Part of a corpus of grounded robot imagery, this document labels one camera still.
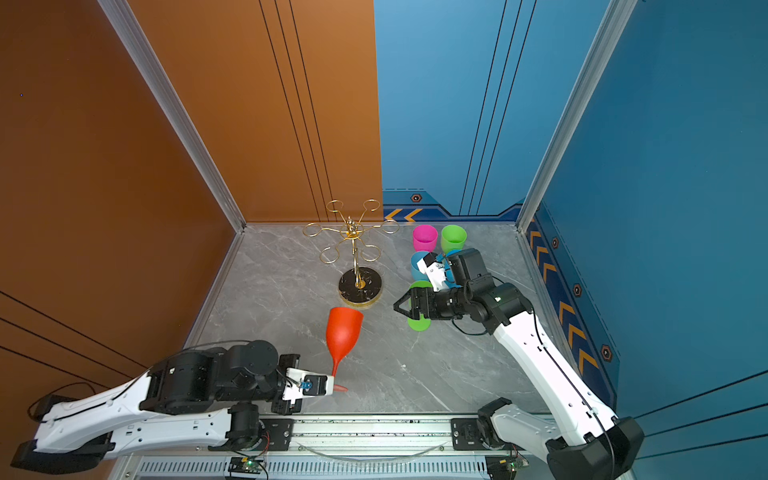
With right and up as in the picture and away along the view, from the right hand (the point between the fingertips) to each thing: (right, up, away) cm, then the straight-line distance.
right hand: (404, 308), depth 68 cm
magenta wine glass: (+8, +18, +29) cm, 35 cm away
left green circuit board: (-38, -38, +2) cm, 54 cm away
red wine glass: (-14, -5, -2) cm, 15 cm away
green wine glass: (+17, +17, +31) cm, 39 cm away
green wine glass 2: (+7, -10, +25) cm, 28 cm away
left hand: (-16, -13, -8) cm, 21 cm away
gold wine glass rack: (-14, +1, +31) cm, 34 cm away
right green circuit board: (+24, -38, +2) cm, 45 cm away
